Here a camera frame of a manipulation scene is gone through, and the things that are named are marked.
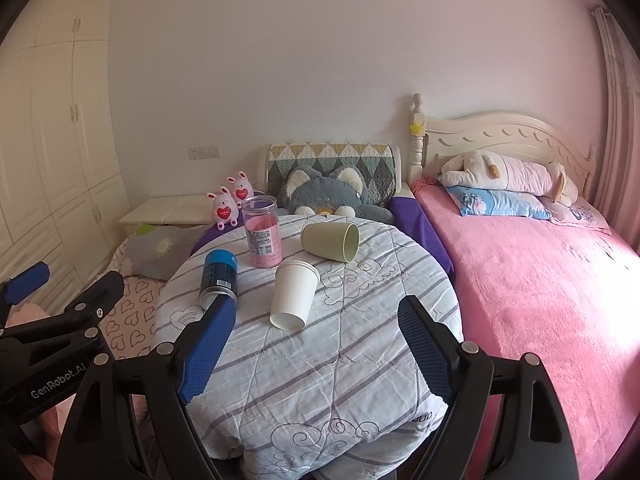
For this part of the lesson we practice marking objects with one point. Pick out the blue and black can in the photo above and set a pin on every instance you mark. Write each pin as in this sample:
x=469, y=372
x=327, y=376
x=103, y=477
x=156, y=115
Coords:
x=217, y=275

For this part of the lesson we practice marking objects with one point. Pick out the cream nightstand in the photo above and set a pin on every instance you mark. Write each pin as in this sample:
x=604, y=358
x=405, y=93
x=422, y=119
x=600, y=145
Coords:
x=165, y=209

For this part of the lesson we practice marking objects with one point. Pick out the yellow bedpost sticker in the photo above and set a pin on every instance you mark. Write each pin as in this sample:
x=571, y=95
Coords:
x=416, y=127

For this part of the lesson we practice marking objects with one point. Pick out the white paper cup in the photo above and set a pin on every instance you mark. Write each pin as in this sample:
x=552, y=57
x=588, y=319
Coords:
x=292, y=295

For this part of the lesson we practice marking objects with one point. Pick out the pink bed with headboard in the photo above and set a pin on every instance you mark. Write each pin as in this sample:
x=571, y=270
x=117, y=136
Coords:
x=540, y=300

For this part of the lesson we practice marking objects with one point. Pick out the cream wardrobe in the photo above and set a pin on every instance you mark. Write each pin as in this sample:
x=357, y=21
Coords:
x=50, y=160

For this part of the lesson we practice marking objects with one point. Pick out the green cup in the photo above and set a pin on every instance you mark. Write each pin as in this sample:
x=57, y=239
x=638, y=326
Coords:
x=325, y=240

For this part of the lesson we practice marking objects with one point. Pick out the diamond pattern quilted cover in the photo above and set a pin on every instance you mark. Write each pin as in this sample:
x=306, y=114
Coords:
x=330, y=156

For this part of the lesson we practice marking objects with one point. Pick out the pink and white plush dog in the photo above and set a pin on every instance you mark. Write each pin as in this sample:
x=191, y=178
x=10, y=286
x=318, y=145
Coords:
x=515, y=172

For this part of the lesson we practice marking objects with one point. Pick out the pale pink curtain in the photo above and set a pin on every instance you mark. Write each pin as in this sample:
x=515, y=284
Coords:
x=620, y=135

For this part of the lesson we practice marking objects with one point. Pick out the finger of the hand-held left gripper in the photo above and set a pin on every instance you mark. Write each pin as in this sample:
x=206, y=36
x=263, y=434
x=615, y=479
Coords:
x=27, y=282
x=95, y=300

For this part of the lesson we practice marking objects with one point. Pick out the blue printed pillow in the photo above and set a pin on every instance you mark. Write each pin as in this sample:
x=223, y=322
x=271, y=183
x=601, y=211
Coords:
x=495, y=202

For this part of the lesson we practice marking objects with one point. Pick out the striped white quilt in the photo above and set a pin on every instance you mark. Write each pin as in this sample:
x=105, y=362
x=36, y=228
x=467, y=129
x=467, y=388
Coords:
x=325, y=375

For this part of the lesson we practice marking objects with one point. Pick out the pink bunny toy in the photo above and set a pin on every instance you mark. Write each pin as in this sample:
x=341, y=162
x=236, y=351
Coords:
x=241, y=190
x=224, y=210

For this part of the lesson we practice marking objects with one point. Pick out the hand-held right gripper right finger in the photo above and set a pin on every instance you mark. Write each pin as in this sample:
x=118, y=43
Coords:
x=425, y=355

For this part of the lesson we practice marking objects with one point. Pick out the cream carved bed headboard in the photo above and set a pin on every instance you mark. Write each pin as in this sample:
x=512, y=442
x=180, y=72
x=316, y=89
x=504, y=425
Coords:
x=505, y=137

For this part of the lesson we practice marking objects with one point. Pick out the grey flower pillow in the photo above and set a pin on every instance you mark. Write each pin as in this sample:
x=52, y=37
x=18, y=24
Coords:
x=160, y=250

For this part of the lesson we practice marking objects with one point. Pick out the pink printed pillow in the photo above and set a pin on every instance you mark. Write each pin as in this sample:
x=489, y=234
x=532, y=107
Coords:
x=580, y=215

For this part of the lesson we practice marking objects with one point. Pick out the clear jar with pink contents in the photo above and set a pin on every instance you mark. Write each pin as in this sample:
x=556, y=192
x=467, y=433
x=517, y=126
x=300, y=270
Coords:
x=262, y=242

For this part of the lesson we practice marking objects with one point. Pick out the heart print sheet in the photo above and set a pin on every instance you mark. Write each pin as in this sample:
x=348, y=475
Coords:
x=130, y=310

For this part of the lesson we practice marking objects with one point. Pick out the grey cat plush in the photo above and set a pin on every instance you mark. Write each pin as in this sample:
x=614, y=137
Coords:
x=325, y=190

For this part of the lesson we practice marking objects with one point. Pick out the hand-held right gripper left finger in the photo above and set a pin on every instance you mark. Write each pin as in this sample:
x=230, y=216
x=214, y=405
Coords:
x=205, y=355

